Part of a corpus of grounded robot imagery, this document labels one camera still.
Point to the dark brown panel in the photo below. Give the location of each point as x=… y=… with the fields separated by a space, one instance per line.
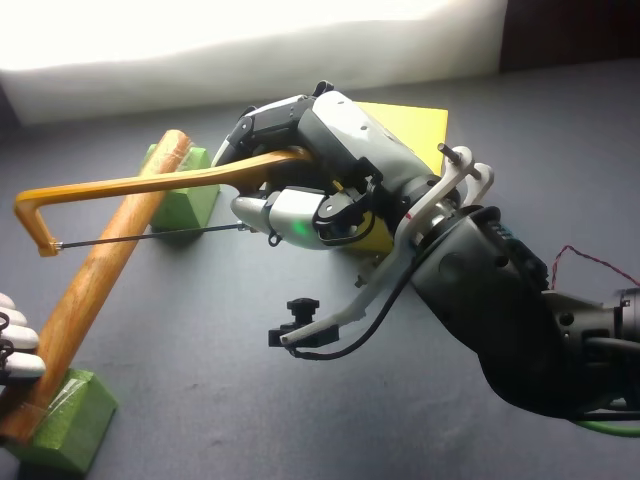
x=575 y=30

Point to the green support block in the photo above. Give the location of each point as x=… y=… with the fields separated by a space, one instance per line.
x=192 y=205
x=70 y=430

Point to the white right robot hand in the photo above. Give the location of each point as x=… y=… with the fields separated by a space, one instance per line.
x=350 y=135

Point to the grey table cloth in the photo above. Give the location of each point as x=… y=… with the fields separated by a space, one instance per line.
x=225 y=400

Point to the wooden dowel rod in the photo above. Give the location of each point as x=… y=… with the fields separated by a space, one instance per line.
x=75 y=310

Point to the white backdrop cloth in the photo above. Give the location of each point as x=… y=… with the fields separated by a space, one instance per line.
x=250 y=60

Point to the yellow wooden block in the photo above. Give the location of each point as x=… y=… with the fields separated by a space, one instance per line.
x=420 y=130

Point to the yellow hacksaw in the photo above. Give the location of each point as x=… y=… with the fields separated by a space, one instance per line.
x=125 y=185

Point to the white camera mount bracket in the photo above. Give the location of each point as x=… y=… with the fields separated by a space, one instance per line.
x=440 y=192

